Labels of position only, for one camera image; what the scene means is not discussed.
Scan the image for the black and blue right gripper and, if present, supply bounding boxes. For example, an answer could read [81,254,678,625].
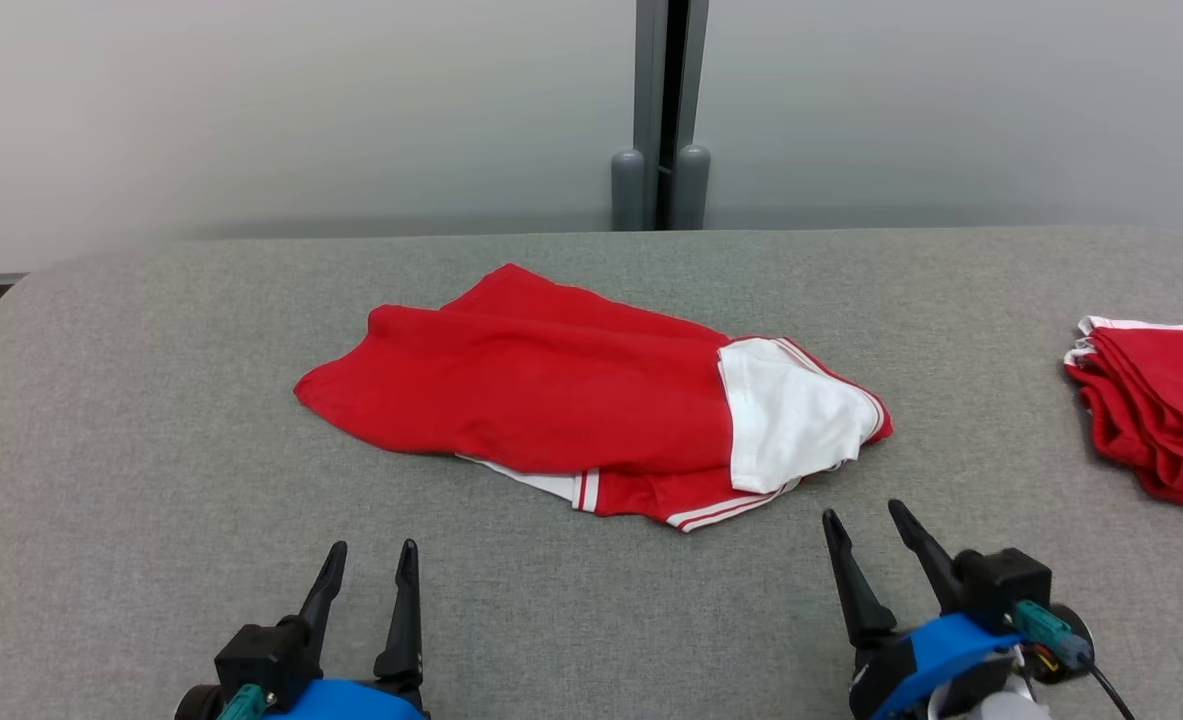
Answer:
[822,499,1094,720]

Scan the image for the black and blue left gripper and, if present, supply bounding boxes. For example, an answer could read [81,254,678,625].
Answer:
[173,539,428,720]

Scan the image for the red shorts with white stripes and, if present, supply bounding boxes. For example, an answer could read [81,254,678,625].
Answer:
[294,263,894,533]

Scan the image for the folded red garment stack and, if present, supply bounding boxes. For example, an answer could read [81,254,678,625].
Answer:
[1063,316,1183,508]

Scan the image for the left gripper cable, teal plug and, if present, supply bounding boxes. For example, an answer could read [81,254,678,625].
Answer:
[216,684,267,720]

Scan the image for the gripper cable, teal plug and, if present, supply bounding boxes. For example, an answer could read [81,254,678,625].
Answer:
[216,684,267,720]
[1013,600,1139,720]

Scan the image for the right gripper cable, teal plug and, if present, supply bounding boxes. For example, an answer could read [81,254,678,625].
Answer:
[1013,600,1139,720]

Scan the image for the grey partition post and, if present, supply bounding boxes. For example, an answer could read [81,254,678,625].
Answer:
[610,0,712,232]

